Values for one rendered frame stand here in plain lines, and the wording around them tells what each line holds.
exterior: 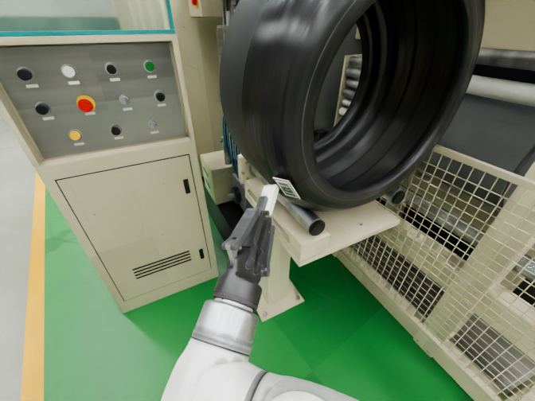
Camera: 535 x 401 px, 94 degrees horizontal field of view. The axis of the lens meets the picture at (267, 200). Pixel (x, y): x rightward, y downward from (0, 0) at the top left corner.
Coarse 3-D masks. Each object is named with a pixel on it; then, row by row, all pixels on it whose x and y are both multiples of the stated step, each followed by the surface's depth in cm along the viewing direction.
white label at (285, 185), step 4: (276, 180) 49; (280, 180) 48; (284, 180) 47; (280, 184) 50; (284, 184) 48; (288, 184) 48; (280, 188) 51; (284, 188) 50; (288, 188) 49; (292, 188) 48; (284, 192) 52; (288, 192) 51; (292, 192) 50; (288, 196) 52; (292, 196) 51; (296, 196) 50
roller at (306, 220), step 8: (256, 176) 81; (264, 184) 77; (280, 200) 70; (288, 200) 67; (288, 208) 66; (296, 208) 64; (304, 208) 63; (296, 216) 63; (304, 216) 61; (312, 216) 60; (304, 224) 61; (312, 224) 59; (320, 224) 59; (312, 232) 60; (320, 232) 61
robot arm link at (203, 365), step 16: (192, 352) 33; (208, 352) 32; (224, 352) 33; (240, 352) 39; (176, 368) 33; (192, 368) 31; (208, 368) 31; (224, 368) 31; (240, 368) 32; (256, 368) 33; (176, 384) 31; (192, 384) 30; (208, 384) 30; (224, 384) 30; (240, 384) 30; (256, 384) 30; (176, 400) 30; (192, 400) 29; (208, 400) 29; (224, 400) 29; (240, 400) 28
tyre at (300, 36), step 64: (256, 0) 42; (320, 0) 34; (384, 0) 63; (448, 0) 53; (256, 64) 39; (320, 64) 37; (384, 64) 75; (448, 64) 61; (256, 128) 43; (384, 128) 78; (320, 192) 53; (384, 192) 64
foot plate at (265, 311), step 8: (288, 288) 149; (288, 296) 145; (296, 296) 144; (264, 304) 141; (272, 304) 141; (280, 304) 141; (288, 304) 141; (296, 304) 141; (264, 312) 136; (272, 312) 137; (280, 312) 137; (264, 320) 134
